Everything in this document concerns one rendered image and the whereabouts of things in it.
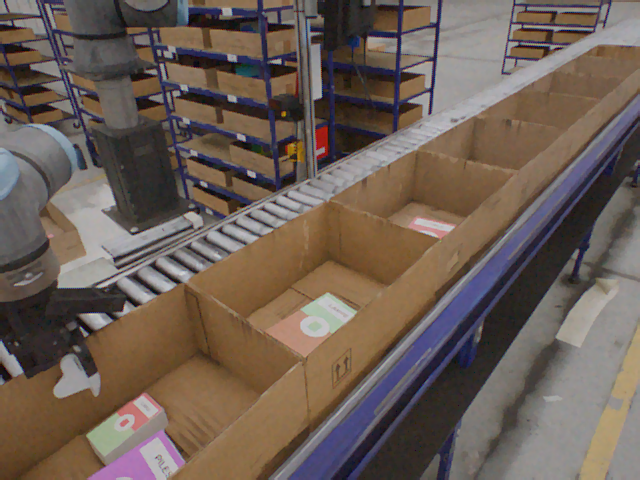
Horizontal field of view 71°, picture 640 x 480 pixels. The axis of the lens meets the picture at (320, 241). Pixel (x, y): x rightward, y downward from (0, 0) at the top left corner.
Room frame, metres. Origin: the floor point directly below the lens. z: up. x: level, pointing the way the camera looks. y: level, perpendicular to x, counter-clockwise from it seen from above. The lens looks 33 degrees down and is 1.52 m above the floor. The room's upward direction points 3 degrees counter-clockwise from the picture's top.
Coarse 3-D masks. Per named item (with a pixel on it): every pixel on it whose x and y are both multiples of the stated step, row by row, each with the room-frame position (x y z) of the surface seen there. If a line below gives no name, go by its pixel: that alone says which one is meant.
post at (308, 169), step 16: (304, 16) 1.70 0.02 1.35; (304, 32) 1.70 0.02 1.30; (304, 48) 1.70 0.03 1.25; (304, 64) 1.70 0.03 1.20; (304, 80) 1.70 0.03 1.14; (304, 96) 1.70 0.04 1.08; (304, 112) 1.71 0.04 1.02; (304, 128) 1.71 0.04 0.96; (304, 144) 1.71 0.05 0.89; (304, 160) 1.72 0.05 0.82; (304, 176) 1.72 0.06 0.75
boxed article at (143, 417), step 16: (144, 400) 0.47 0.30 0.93; (112, 416) 0.45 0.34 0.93; (128, 416) 0.45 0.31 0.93; (144, 416) 0.44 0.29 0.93; (160, 416) 0.45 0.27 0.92; (96, 432) 0.42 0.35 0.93; (112, 432) 0.42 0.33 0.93; (128, 432) 0.42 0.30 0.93; (144, 432) 0.43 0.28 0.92; (96, 448) 0.40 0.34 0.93; (112, 448) 0.39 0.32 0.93; (128, 448) 0.40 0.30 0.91
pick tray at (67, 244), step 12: (48, 204) 1.41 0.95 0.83; (48, 216) 1.45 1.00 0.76; (60, 216) 1.32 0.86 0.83; (48, 228) 1.36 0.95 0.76; (60, 228) 1.36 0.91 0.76; (72, 228) 1.23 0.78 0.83; (60, 240) 1.16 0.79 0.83; (72, 240) 1.18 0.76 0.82; (60, 252) 1.15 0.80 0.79; (72, 252) 1.17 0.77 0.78; (84, 252) 1.19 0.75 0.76; (60, 264) 1.14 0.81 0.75
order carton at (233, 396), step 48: (192, 288) 0.61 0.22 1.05; (96, 336) 0.51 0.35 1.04; (144, 336) 0.56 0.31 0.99; (192, 336) 0.62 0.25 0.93; (240, 336) 0.53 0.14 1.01; (48, 384) 0.45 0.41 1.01; (144, 384) 0.54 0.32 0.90; (192, 384) 0.54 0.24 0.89; (240, 384) 0.53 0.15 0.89; (288, 384) 0.41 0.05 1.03; (0, 432) 0.39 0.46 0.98; (48, 432) 0.43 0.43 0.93; (192, 432) 0.44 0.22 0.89; (240, 432) 0.34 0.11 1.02; (288, 432) 0.40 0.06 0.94
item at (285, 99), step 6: (276, 96) 1.69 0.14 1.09; (282, 96) 1.69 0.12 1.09; (288, 96) 1.69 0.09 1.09; (294, 96) 1.71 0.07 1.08; (270, 102) 1.68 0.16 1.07; (276, 102) 1.65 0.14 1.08; (282, 102) 1.66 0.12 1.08; (288, 102) 1.67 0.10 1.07; (294, 102) 1.70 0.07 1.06; (270, 108) 1.67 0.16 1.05; (276, 108) 1.65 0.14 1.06; (282, 108) 1.66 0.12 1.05; (288, 108) 1.67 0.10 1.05; (294, 108) 1.70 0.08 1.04; (282, 114) 1.69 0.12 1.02; (288, 114) 1.70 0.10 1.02; (294, 114) 1.71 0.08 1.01
